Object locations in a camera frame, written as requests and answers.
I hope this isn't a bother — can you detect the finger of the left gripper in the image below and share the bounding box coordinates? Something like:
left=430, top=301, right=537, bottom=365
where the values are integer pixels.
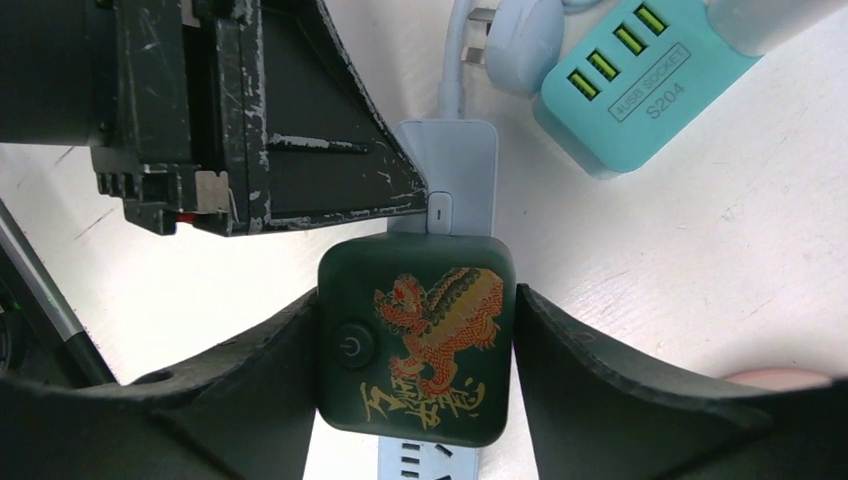
left=214, top=1, right=427, bottom=236

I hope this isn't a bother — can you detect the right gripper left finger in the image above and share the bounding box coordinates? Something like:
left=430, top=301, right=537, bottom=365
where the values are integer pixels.
left=1, top=292, right=318, bottom=479

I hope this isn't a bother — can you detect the light blue coiled cable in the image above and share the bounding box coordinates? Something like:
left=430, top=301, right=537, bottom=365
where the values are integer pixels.
left=437, top=0, right=604, bottom=122

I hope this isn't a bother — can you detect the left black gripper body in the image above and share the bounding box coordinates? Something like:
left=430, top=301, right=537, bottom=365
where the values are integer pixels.
left=1, top=1, right=229, bottom=236

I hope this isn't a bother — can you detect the green patterned small adapter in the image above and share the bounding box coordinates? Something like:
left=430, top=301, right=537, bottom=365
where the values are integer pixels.
left=316, top=232, right=517, bottom=448

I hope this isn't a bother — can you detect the teal power strip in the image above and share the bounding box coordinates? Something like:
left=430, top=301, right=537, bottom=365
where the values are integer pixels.
left=533, top=0, right=758, bottom=179

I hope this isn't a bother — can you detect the white power strip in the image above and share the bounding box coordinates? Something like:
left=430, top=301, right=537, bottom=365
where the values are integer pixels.
left=377, top=119, right=498, bottom=479

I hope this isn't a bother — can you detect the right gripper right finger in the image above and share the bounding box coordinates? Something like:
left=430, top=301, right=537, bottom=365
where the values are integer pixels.
left=514, top=284, right=847, bottom=479

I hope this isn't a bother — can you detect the pale pink round socket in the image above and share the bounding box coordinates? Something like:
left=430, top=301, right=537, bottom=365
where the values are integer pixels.
left=724, top=368, right=832, bottom=391

